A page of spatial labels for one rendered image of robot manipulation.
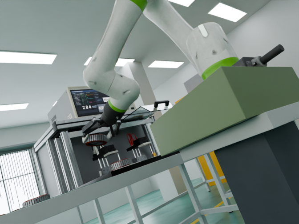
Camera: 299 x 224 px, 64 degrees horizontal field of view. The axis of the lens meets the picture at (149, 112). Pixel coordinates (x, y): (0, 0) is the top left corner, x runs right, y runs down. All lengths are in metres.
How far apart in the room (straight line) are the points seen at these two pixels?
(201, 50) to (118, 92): 0.35
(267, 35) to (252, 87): 5.89
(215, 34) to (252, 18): 5.89
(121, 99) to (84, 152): 0.60
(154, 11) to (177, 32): 0.15
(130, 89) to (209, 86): 0.42
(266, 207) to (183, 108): 0.34
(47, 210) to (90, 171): 0.67
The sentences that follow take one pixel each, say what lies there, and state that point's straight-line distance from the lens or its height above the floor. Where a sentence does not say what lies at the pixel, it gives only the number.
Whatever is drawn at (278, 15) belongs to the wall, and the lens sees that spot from 6.49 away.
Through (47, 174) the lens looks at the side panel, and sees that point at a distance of 1.56.
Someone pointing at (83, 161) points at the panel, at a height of 0.90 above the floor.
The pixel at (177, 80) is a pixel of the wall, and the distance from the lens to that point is 7.79.
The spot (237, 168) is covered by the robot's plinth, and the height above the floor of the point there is 0.64.
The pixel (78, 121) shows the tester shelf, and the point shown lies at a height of 1.09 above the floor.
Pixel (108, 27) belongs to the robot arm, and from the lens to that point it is 0.99.
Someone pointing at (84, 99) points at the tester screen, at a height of 1.23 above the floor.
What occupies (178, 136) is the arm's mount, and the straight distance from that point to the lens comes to 0.69.
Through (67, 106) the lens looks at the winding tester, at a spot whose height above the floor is 1.23.
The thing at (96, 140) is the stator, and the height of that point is 0.94.
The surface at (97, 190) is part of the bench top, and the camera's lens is 0.87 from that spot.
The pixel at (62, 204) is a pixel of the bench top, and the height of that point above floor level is 0.72.
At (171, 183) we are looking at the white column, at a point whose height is 0.33.
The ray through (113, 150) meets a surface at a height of 0.89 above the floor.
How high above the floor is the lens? 0.72
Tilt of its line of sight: 13 degrees up
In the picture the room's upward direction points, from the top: 21 degrees counter-clockwise
